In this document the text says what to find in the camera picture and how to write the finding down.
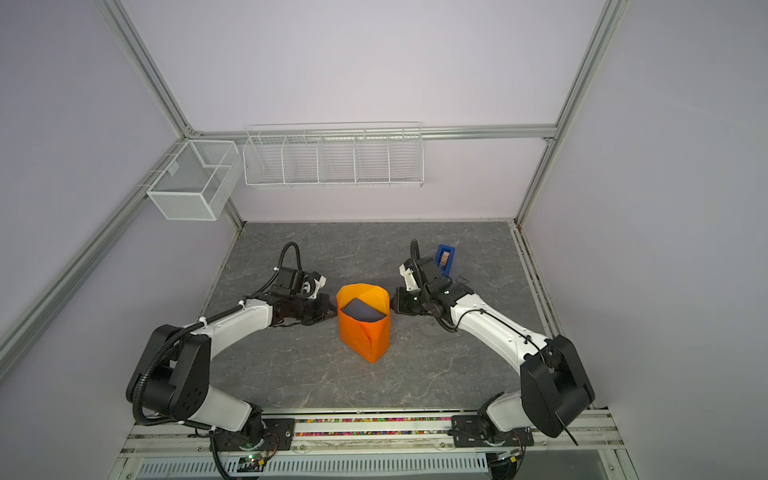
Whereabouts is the blue gift box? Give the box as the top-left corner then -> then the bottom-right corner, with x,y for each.
341,298 -> 387,323

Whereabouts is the orange wrapping paper sheet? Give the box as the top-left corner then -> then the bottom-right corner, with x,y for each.
336,283 -> 392,364

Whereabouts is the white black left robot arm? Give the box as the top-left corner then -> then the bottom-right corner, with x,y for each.
126,241 -> 336,445

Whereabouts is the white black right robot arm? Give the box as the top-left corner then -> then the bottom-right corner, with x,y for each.
390,239 -> 595,446

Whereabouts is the blue tape dispenser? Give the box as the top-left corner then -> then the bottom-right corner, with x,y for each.
436,244 -> 456,276

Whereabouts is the white mesh side basket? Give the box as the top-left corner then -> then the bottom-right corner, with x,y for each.
147,140 -> 244,221

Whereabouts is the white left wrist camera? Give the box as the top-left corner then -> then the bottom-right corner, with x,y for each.
299,272 -> 327,299

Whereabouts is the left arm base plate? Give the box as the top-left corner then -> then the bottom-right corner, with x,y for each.
212,417 -> 296,452

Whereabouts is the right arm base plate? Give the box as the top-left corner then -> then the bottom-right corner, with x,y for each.
448,413 -> 534,448

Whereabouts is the white wire wall shelf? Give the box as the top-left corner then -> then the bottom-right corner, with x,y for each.
242,122 -> 425,187

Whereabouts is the white vented cable duct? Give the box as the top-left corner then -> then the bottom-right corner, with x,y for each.
136,453 -> 490,479

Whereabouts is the aluminium front rail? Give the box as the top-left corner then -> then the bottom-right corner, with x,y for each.
120,409 -> 625,458

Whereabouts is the aluminium corner frame post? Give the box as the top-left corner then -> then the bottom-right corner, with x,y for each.
94,0 -> 196,139

